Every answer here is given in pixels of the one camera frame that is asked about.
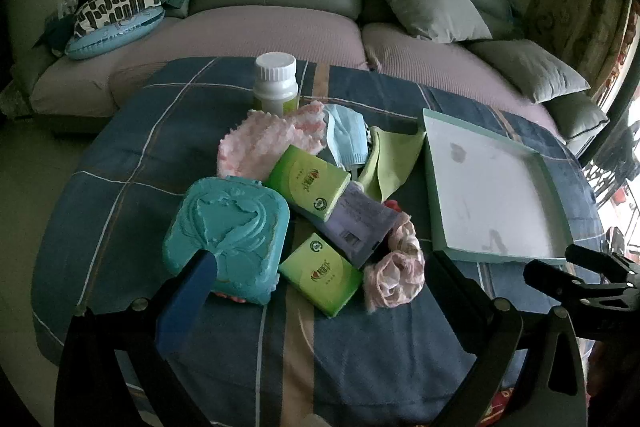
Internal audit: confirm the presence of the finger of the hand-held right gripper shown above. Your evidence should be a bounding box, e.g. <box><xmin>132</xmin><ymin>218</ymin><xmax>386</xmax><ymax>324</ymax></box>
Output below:
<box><xmin>565</xmin><ymin>244</ymin><xmax>640</xmax><ymax>280</ymax></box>
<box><xmin>523</xmin><ymin>259</ymin><xmax>640</xmax><ymax>308</ymax></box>

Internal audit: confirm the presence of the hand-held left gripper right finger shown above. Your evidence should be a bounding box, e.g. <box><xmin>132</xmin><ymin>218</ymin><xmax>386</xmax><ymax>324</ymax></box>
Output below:
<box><xmin>427</xmin><ymin>249</ymin><xmax>588</xmax><ymax>427</ymax></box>

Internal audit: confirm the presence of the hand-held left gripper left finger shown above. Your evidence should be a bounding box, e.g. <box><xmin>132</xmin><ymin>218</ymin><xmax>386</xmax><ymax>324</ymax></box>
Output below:
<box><xmin>54</xmin><ymin>249</ymin><xmax>221</xmax><ymax>427</ymax></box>

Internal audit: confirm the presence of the teal plastic box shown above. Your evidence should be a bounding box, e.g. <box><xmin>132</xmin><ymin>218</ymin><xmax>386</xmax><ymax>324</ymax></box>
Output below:
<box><xmin>161</xmin><ymin>175</ymin><xmax>291</xmax><ymax>306</ymax></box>

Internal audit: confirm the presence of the pink floral scrunchie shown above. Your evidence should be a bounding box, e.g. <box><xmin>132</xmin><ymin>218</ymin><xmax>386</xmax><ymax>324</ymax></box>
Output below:
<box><xmin>362</xmin><ymin>212</ymin><xmax>426</xmax><ymax>314</ymax></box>

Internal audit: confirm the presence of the light green tray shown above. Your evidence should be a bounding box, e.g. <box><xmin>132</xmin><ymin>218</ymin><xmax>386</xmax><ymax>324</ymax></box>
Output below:
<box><xmin>421</xmin><ymin>108</ymin><xmax>573</xmax><ymax>266</ymax></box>

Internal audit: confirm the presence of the green tissue pack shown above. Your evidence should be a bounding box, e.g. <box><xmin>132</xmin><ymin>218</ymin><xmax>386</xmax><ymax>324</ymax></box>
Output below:
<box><xmin>278</xmin><ymin>232</ymin><xmax>364</xmax><ymax>319</ymax></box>
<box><xmin>263</xmin><ymin>144</ymin><xmax>352</xmax><ymax>223</ymax></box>

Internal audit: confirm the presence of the purple tissue pack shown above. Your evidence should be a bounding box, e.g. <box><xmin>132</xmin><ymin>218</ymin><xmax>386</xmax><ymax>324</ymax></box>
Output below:
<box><xmin>305</xmin><ymin>181</ymin><xmax>412</xmax><ymax>270</ymax></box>

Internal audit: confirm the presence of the pink fluffy cloth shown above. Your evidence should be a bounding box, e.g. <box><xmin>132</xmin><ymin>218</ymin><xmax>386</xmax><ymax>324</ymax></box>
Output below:
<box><xmin>216</xmin><ymin>101</ymin><xmax>328</xmax><ymax>180</ymax></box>

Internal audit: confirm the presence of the light green cloth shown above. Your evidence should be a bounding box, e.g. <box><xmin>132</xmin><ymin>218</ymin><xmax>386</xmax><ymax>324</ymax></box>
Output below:
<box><xmin>356</xmin><ymin>125</ymin><xmax>427</xmax><ymax>202</ymax></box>

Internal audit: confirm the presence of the blue face mask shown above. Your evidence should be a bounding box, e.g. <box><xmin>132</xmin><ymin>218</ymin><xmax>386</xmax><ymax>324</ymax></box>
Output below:
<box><xmin>324</xmin><ymin>103</ymin><xmax>373</xmax><ymax>171</ymax></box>

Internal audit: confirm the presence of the black metal railing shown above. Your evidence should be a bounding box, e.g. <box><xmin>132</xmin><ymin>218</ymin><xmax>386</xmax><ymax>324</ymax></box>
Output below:
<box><xmin>585</xmin><ymin>122</ymin><xmax>640</xmax><ymax>208</ymax></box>

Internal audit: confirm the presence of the grey piped cushion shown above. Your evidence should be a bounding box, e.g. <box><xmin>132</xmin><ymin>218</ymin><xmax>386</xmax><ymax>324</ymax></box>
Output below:
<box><xmin>544</xmin><ymin>93</ymin><xmax>610</xmax><ymax>142</ymax></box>

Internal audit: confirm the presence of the blue plaid blanket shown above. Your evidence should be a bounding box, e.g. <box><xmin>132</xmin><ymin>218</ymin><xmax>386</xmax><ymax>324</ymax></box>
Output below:
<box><xmin>31</xmin><ymin>56</ymin><xmax>601</xmax><ymax>427</ymax></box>

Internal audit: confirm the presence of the grey oblong cushion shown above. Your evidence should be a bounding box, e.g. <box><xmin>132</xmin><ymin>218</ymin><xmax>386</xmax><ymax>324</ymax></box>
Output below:
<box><xmin>467</xmin><ymin>39</ymin><xmax>591</xmax><ymax>104</ymax></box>

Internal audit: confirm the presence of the white pill bottle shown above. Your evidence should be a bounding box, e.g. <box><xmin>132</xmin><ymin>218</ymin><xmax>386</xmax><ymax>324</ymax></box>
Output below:
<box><xmin>252</xmin><ymin>52</ymin><xmax>301</xmax><ymax>115</ymax></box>

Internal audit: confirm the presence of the patterned blue pillow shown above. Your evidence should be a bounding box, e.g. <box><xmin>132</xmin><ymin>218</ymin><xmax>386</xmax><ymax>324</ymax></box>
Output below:
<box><xmin>65</xmin><ymin>0</ymin><xmax>168</xmax><ymax>61</ymax></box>

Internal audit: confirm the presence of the grey square cushion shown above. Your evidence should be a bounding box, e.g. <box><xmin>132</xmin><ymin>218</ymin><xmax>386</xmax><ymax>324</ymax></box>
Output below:
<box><xmin>364</xmin><ymin>0</ymin><xmax>493</xmax><ymax>44</ymax></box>

